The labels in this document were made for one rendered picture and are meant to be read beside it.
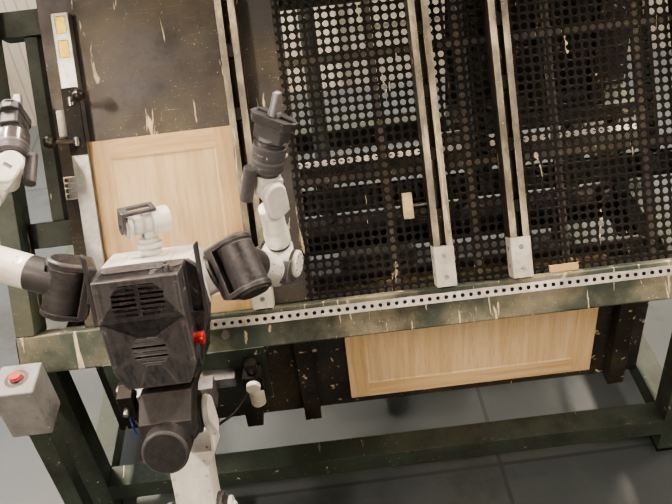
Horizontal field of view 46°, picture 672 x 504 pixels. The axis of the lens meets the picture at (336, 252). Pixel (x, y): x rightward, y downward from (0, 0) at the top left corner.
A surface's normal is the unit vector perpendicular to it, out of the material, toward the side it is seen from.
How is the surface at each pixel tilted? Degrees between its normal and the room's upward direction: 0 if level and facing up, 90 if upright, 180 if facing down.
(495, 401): 0
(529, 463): 0
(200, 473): 64
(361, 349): 90
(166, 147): 58
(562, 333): 90
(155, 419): 22
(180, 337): 82
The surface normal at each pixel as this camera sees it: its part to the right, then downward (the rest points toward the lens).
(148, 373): 0.06, 0.50
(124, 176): 0.01, 0.10
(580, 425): -0.09, -0.78
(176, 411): -0.06, -0.49
